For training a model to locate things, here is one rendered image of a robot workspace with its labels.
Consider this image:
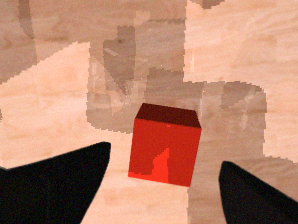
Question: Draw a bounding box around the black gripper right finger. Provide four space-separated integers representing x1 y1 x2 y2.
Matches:
218 160 298 224

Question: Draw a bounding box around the red cube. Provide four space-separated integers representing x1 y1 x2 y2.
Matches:
128 103 202 187

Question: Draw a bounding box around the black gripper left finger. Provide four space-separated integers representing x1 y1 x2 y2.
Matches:
0 141 111 224

